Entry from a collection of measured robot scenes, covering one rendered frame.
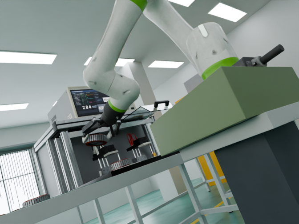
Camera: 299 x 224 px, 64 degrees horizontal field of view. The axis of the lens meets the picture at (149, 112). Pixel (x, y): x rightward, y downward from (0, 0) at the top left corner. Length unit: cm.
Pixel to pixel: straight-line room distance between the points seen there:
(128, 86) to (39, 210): 51
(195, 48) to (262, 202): 50
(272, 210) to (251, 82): 34
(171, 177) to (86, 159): 395
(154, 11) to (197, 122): 65
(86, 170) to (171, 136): 81
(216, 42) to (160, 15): 39
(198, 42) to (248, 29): 589
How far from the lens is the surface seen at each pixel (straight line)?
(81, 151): 145
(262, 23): 659
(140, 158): 148
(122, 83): 93
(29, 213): 80
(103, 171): 133
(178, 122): 68
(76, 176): 123
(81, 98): 144
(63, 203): 82
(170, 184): 537
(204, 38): 81
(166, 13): 112
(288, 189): 69
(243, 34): 673
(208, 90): 59
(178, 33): 106
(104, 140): 118
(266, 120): 58
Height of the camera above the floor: 72
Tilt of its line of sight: 13 degrees up
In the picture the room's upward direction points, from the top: 21 degrees counter-clockwise
